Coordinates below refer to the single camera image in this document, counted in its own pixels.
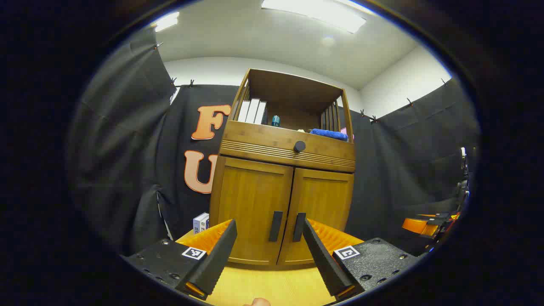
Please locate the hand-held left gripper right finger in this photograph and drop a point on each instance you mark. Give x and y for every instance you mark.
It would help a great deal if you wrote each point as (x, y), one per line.
(325, 259)

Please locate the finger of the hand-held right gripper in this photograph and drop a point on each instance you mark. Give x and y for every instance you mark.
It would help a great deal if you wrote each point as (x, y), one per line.
(420, 225)

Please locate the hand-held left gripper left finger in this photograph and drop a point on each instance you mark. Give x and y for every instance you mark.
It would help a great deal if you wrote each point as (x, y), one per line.
(216, 259)

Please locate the wooden shoe cabinet door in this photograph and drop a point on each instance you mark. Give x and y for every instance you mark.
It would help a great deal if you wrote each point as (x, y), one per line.
(250, 199)
(327, 199)

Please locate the wooden double-door shoe cabinet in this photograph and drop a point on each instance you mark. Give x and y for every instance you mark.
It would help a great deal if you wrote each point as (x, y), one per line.
(293, 91)

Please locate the pale blue spine book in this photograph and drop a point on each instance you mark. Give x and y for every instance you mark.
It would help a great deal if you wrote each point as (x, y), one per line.
(197, 224)

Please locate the blue folded cloth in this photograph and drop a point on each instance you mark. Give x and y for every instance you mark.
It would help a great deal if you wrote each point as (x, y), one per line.
(329, 134)

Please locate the wooden drawer with black knob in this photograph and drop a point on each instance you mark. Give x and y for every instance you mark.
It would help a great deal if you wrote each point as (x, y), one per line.
(263, 138)

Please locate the black backdrop cloth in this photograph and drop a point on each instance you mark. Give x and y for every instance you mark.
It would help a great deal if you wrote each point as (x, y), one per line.
(127, 148)

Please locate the teal can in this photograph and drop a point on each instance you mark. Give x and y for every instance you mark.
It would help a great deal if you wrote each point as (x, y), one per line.
(276, 121)

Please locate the ceiling light panel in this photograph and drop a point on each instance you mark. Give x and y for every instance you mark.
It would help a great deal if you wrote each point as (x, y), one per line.
(167, 21)

